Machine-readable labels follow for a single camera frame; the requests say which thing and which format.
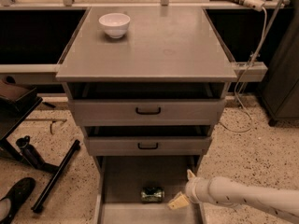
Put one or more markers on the white ceramic bowl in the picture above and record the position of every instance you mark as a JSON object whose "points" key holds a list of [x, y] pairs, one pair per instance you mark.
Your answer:
{"points": [[115, 25]]}

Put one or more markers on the green soda can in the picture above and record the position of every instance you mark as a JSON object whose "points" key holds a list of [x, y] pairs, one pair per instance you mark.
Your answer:
{"points": [[152, 194]]}

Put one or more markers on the black metal stand base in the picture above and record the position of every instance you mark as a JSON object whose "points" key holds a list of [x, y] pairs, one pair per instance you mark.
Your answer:
{"points": [[29, 155]]}

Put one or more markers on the grey drawer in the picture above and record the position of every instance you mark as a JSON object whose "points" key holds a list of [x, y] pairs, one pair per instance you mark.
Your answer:
{"points": [[146, 112], [147, 146], [123, 178]]}

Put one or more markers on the grey drawer cabinet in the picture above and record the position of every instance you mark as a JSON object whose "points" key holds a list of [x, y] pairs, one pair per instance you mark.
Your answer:
{"points": [[175, 32]]}

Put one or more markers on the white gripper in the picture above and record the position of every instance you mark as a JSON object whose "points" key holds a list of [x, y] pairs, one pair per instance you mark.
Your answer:
{"points": [[192, 188]]}

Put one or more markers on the grey metal workbench frame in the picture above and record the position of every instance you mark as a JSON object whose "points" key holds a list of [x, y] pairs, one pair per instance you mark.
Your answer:
{"points": [[119, 68]]}

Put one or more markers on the middle grey drawer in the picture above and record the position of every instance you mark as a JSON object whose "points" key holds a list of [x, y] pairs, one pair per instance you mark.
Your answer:
{"points": [[147, 146]]}

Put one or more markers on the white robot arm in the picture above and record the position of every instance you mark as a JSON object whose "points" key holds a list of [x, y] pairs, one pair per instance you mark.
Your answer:
{"points": [[223, 191]]}

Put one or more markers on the black shoe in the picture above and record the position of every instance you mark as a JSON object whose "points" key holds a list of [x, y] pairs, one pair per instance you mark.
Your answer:
{"points": [[15, 198]]}

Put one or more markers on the dark side table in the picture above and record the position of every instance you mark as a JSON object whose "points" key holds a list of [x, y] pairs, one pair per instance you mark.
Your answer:
{"points": [[16, 102]]}

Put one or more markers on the bottom grey drawer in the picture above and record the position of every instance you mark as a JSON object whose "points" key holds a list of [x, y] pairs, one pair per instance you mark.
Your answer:
{"points": [[123, 178]]}

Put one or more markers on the dark cabinet at right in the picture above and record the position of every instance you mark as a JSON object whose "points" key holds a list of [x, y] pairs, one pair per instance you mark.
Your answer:
{"points": [[280, 89]]}

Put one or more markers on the top grey drawer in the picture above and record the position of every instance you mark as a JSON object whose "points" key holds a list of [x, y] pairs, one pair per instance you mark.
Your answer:
{"points": [[146, 112]]}

